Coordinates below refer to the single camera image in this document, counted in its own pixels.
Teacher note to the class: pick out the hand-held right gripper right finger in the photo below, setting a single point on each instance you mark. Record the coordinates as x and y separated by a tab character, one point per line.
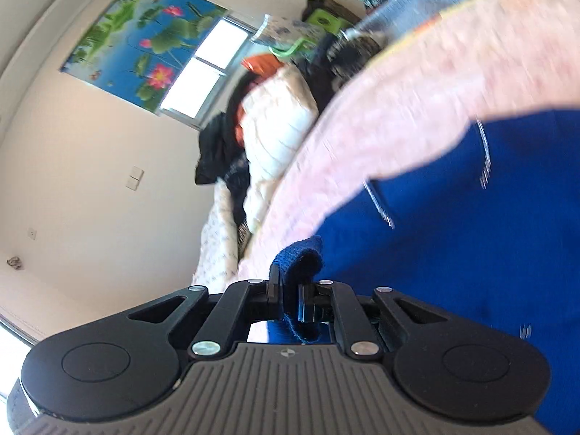
301	301

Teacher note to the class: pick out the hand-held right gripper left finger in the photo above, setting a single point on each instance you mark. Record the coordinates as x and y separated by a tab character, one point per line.
274	291

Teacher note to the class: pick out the blue knitted sweater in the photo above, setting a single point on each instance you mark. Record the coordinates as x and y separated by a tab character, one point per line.
453	244

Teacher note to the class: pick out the black clothes pile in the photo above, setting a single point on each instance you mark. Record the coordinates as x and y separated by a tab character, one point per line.
217	154

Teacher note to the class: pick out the green clothes hanger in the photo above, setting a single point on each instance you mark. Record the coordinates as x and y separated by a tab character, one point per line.
290	50

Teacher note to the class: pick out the floral bed sheet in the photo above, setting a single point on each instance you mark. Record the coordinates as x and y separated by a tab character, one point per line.
217	244

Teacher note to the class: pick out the black garment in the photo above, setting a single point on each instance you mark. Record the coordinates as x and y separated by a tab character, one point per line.
326	72

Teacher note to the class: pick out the orange cloth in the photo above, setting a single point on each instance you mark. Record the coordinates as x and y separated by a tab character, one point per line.
263	63

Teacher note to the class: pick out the pink bed blanket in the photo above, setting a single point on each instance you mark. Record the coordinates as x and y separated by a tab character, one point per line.
408	99

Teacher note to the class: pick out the window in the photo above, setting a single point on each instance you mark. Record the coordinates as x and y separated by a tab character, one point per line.
204	72

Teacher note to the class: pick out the clear plastic bag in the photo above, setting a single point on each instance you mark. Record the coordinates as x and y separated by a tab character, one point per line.
281	29

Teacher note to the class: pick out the green box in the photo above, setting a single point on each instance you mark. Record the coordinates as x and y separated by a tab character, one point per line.
322	20

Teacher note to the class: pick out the lotus flower curtain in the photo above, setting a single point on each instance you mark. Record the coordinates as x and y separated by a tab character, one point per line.
145	40

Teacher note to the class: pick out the grey-blue striped cloth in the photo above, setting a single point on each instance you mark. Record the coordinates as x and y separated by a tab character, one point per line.
417	0

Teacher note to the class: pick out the white light switch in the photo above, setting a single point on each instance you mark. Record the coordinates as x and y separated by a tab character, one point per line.
135	178

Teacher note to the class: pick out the white wall socket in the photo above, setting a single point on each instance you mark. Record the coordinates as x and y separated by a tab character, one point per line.
33	234

